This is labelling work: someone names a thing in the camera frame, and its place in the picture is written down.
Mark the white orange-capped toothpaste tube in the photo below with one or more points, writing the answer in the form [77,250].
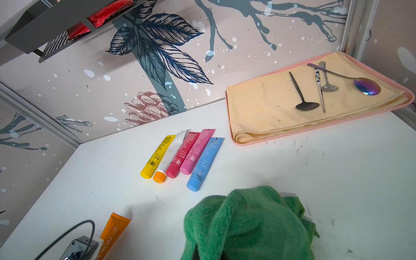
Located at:
[160,173]

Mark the dark pink toothpaste tube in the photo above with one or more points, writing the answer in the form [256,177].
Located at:
[174,167]

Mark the red cassava chips bag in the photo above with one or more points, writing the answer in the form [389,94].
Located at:
[98,18]

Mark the light pink toothpaste tube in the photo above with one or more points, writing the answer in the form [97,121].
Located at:
[196,151]

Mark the orange toothpaste tube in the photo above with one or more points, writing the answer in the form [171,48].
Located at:
[112,231]

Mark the beige cloth mat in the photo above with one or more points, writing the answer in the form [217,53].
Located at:
[264,108]

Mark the black ladle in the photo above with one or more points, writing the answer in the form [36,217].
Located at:
[303,106]

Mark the light blue toothpaste tube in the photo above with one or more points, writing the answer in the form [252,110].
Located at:
[204,163]

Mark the yellow toothpaste tube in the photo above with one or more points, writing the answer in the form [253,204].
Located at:
[156,158]

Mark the green microfibre cloth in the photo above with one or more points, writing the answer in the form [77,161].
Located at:
[249,224]

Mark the purple spoon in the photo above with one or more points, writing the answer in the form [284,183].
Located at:
[364,85]

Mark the black wall basket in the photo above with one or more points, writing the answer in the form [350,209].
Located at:
[46,28]

